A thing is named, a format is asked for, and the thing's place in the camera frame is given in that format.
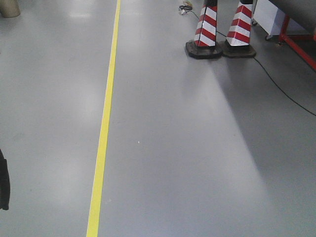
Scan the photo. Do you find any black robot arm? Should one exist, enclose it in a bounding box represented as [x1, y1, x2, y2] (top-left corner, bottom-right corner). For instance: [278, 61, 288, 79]
[0, 151, 10, 210]

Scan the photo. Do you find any red white cone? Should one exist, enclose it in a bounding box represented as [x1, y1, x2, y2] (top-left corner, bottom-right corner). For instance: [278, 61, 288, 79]
[220, 0, 256, 58]
[185, 0, 223, 59]

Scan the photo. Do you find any black cable on floor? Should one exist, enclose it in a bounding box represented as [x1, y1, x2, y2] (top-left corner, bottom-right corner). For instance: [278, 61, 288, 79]
[179, 4, 316, 116]

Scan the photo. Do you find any red white cone left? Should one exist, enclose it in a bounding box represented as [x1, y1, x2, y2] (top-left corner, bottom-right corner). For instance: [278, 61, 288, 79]
[185, 0, 223, 59]

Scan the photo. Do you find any red white cone right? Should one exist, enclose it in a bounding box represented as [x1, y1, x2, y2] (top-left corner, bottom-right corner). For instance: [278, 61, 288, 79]
[220, 0, 256, 58]

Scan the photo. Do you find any cardboard tube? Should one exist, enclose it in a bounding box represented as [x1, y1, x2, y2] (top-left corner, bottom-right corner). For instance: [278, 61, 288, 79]
[0, 0, 21, 18]

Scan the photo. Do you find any red metal frame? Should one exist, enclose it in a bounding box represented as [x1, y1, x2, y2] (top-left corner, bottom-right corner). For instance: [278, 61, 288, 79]
[278, 15, 316, 71]

